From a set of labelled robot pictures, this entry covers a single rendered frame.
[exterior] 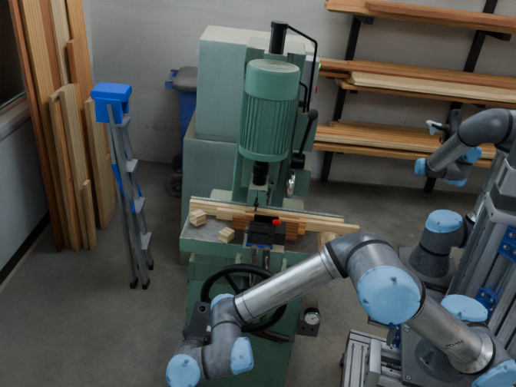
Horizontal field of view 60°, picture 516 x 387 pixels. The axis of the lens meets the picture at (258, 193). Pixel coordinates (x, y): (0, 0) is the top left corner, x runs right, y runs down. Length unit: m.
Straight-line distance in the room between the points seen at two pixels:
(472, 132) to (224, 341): 1.06
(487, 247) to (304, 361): 1.28
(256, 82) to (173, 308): 1.58
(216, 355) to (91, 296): 1.77
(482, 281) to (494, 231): 0.18
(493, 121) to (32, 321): 2.31
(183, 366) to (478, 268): 0.93
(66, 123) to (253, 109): 1.49
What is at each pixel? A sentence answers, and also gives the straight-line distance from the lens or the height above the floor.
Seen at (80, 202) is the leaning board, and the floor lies 0.35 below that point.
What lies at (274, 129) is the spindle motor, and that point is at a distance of 1.48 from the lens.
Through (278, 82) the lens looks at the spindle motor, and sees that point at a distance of 1.43.
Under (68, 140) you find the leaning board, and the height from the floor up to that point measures 0.75.
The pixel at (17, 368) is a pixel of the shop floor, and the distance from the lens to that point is 2.50.
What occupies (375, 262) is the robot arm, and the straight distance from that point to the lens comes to 0.98.
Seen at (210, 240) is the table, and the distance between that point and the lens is 1.61.
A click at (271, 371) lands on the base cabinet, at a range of 2.03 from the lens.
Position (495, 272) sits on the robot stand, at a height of 1.05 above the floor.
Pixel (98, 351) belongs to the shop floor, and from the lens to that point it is 2.48.
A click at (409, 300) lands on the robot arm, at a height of 1.24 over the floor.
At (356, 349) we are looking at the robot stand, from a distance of 2.28.
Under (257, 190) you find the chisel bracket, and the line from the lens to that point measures 1.61.
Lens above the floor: 1.83
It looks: 29 degrees down
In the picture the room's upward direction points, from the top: 7 degrees clockwise
